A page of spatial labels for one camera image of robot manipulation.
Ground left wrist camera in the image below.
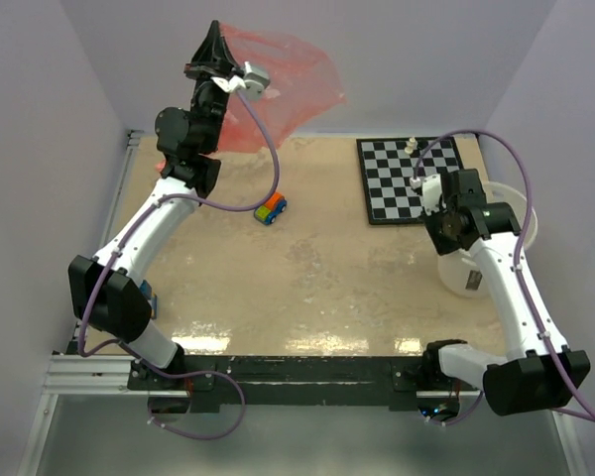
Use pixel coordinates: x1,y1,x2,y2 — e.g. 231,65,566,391
212,60,272,103

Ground black white chessboard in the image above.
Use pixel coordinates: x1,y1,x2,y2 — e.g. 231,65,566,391
356,137,463,226

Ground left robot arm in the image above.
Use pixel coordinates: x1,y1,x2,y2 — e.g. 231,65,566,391
68,21,241,389

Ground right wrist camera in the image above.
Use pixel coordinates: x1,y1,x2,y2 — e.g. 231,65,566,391
411,174,442,216

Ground aluminium left side rail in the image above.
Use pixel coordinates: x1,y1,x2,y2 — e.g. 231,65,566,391
73,129,145,341

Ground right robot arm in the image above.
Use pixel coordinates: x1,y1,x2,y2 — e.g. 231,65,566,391
412,169,591,416

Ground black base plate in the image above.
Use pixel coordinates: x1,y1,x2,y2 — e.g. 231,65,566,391
127,354,481,414

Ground colourful toy block car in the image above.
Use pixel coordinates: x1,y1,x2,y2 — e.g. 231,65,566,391
253,192,288,225

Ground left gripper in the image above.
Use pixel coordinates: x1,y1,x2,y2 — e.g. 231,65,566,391
183,22,239,154

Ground small folded red bag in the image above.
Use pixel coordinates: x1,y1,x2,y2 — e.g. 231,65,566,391
155,160,166,173

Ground yellow blue toy blocks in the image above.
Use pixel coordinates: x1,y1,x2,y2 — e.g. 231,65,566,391
140,280,158,320

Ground aluminium rail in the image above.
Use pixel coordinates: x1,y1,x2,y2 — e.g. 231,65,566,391
73,129,145,341
47,355,460,399

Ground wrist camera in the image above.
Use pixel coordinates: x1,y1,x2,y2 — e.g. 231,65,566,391
411,174,442,216
212,60,272,103

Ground red trash bag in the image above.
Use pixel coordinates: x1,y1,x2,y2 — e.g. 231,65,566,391
217,23,346,154

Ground aluminium front rail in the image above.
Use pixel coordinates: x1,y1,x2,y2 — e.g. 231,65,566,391
47,355,460,399

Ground white trash bin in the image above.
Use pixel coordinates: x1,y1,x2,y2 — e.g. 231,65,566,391
435,180,539,300

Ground white chess piece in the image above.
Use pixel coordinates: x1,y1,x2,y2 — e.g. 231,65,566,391
406,137,417,154

